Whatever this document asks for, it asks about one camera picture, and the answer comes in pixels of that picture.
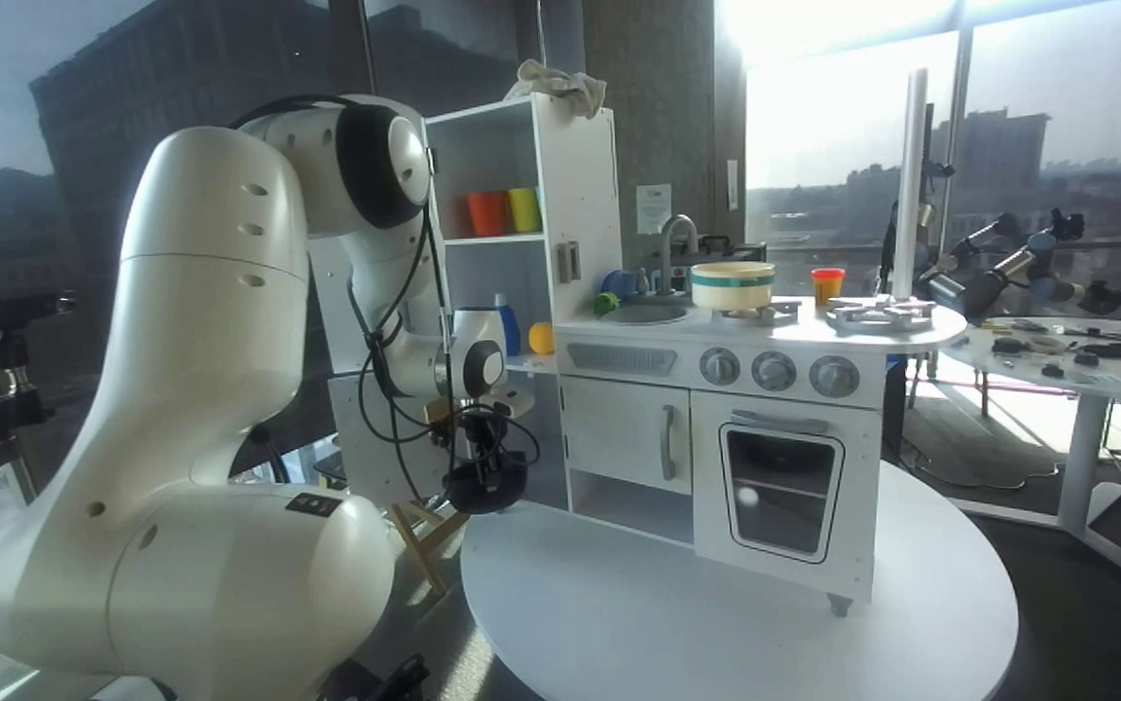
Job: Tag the blue detergent bottle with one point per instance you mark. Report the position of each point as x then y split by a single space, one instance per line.
508 324

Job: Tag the yellow-green cup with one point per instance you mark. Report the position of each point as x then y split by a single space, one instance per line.
524 206

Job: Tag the white bowl green stripe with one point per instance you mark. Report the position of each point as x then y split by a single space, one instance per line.
729 287

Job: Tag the small orange cup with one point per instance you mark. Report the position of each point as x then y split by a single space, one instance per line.
829 280

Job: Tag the yellow lemon toy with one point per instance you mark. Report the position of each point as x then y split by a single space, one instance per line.
538 339

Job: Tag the round white table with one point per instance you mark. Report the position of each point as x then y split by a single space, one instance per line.
594 612

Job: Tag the silver toy faucet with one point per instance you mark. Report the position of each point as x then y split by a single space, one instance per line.
678 241

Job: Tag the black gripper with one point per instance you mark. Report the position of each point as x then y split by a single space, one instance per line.
494 476

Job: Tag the white side table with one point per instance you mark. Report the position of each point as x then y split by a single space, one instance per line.
1076 354

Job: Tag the white toy kitchen set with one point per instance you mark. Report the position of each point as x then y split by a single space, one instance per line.
751 438

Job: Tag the wooden stool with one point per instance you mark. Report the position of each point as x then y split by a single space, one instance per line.
425 531

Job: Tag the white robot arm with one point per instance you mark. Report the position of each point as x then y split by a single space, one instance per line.
142 557

